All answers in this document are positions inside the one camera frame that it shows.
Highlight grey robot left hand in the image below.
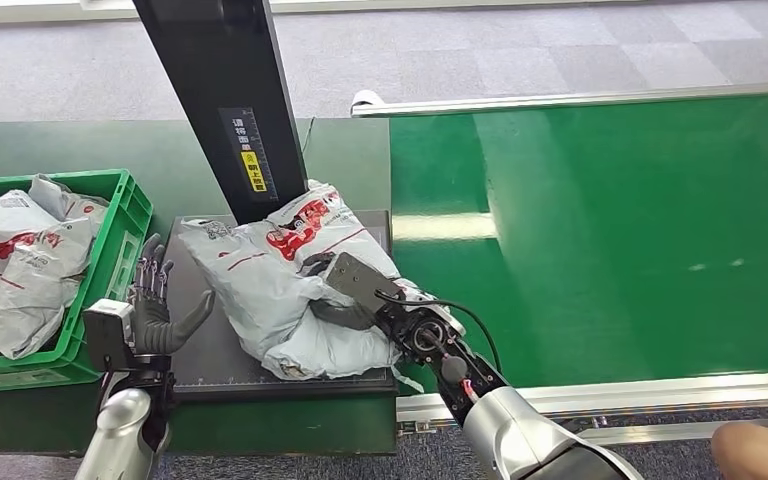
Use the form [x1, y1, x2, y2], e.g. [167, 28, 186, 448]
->
[128, 233, 216, 357]

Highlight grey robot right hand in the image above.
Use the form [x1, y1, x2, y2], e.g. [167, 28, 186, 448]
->
[299, 250, 385, 333]

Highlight grey mailer package red print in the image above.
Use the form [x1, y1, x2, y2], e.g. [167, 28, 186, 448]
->
[178, 180, 440, 395]

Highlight black weighing platform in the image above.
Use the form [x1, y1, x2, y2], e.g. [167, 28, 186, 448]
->
[161, 210, 399, 402]

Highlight green plastic basket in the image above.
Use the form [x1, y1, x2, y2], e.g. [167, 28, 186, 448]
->
[0, 169, 155, 396]

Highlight large crumpled grey mailer bag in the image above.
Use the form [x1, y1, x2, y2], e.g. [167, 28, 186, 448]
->
[0, 190, 94, 361]

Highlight small crumpled grey mailer bag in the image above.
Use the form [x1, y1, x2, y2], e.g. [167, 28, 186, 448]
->
[27, 173, 110, 230]

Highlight black yellow column label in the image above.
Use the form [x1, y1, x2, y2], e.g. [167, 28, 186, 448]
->
[218, 107, 279, 202]

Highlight black scanner column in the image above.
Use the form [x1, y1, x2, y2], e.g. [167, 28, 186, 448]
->
[132, 0, 310, 227]

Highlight green conveyor belt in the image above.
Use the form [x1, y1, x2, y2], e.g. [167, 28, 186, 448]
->
[389, 91, 768, 397]

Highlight person's knee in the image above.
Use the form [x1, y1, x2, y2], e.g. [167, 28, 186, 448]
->
[710, 422, 768, 480]

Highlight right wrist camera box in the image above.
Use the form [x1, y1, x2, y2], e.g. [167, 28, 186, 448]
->
[325, 251, 406, 314]

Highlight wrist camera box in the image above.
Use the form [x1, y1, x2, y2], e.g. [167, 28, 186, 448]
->
[82, 299, 137, 372]
[325, 251, 406, 314]

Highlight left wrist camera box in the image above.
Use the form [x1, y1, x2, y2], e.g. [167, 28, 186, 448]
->
[82, 299, 137, 372]

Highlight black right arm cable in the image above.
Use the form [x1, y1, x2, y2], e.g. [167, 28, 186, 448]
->
[373, 289, 503, 376]

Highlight white rail end cap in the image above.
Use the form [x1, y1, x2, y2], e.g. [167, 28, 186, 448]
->
[349, 89, 389, 117]

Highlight aluminium conveyor rail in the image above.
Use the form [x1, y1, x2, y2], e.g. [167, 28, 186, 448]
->
[395, 370, 768, 446]

